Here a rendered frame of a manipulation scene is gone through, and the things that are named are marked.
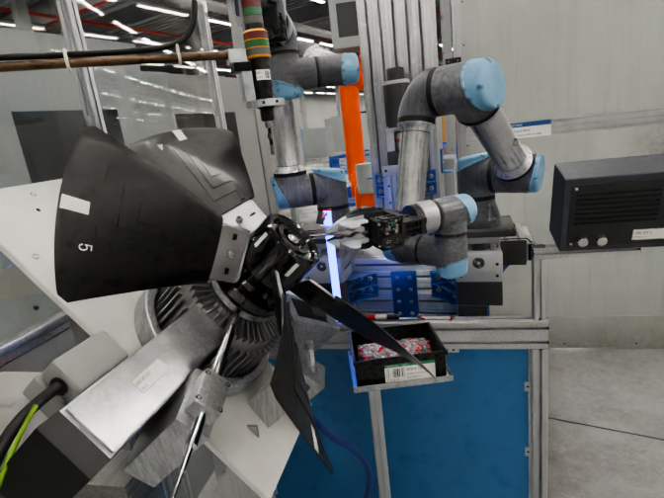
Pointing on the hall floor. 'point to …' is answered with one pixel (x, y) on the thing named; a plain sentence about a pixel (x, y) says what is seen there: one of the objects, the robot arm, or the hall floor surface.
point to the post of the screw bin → (379, 444)
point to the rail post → (539, 422)
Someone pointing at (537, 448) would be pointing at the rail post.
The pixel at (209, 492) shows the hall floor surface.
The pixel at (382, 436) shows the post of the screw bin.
